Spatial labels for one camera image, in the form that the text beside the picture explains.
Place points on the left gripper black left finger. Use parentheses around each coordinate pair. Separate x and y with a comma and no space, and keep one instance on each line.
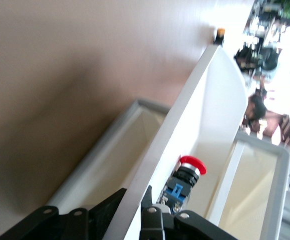
(60,225)

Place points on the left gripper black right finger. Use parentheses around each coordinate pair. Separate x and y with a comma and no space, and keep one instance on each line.
(159,225)

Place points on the cream white cabinet drawer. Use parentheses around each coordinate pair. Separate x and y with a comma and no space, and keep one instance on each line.
(137,155)
(112,155)
(254,187)

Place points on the orange push button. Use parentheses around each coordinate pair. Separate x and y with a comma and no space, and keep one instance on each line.
(219,32)

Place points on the white plastic bin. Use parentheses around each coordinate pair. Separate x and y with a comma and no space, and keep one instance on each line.
(209,112)

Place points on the white drawer cabinet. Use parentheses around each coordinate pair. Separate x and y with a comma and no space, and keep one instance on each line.
(283,187)

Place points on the red push button blue body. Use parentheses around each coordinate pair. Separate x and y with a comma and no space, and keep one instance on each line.
(192,165)

